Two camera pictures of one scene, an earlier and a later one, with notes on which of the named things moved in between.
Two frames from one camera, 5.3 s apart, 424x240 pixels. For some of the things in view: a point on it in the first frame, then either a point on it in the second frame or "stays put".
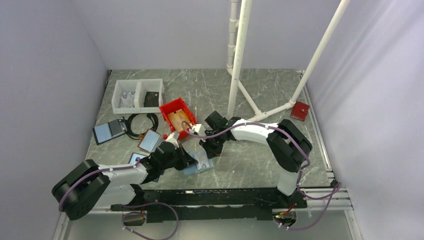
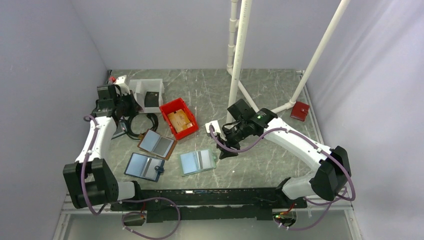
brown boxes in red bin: x=177 y=118 stays put
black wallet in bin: x=151 y=99 stays put
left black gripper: x=186 y=160 → x=135 y=107
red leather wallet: x=300 y=110 stays put
